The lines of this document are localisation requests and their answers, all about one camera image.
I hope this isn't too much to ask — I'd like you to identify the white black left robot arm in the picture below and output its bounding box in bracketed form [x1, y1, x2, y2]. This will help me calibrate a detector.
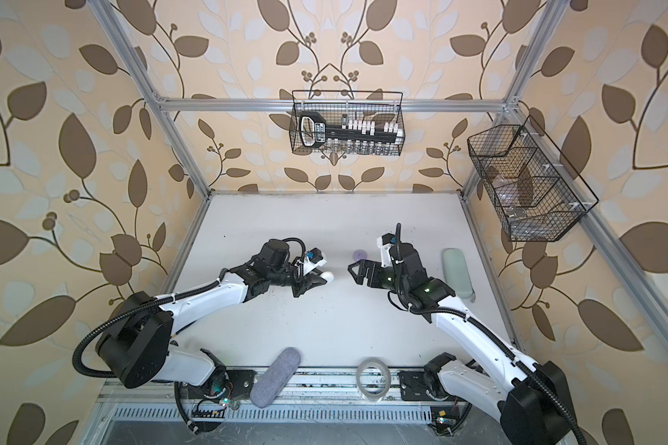
[72, 237, 333, 389]

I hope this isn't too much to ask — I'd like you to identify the white round earbud case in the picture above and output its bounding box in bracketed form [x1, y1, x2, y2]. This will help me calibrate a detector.
[320, 272, 334, 283]

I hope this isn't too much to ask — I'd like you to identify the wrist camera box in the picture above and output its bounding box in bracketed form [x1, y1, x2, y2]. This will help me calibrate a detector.
[302, 248, 327, 276]
[377, 234, 401, 268]

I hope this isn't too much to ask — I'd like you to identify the grey fabric glasses case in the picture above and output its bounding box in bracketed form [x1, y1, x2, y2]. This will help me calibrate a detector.
[250, 348, 302, 409]

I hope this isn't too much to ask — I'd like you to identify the black wire basket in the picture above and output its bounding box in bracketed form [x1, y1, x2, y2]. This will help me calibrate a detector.
[289, 88, 406, 157]
[467, 116, 599, 242]

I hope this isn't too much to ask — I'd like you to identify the black wire basket back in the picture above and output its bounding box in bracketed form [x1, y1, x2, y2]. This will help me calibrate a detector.
[289, 88, 406, 157]

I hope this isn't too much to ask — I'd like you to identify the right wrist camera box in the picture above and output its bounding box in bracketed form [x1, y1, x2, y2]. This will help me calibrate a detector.
[377, 234, 401, 268]

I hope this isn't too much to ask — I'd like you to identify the black tool with white sockets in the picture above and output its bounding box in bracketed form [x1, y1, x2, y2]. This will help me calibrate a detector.
[294, 111, 406, 148]

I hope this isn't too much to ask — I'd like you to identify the green glasses case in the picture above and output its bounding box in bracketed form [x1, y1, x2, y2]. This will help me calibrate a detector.
[442, 248, 475, 301]

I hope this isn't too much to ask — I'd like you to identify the black wire basket right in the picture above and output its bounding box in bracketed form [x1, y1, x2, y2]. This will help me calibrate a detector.
[467, 116, 599, 242]

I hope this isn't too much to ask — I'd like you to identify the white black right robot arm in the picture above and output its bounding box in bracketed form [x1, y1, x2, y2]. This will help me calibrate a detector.
[348, 241, 586, 444]

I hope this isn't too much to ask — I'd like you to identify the clear tape roll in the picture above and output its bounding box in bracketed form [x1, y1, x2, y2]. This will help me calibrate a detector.
[354, 358, 393, 403]

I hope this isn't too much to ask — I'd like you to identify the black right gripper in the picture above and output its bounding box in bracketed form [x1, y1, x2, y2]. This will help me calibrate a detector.
[350, 258, 408, 296]

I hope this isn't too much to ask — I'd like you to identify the purple earbud charging case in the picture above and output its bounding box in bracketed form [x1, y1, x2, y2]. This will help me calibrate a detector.
[353, 250, 367, 263]

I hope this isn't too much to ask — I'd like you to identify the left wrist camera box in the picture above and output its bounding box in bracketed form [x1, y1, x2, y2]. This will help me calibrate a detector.
[302, 248, 327, 276]

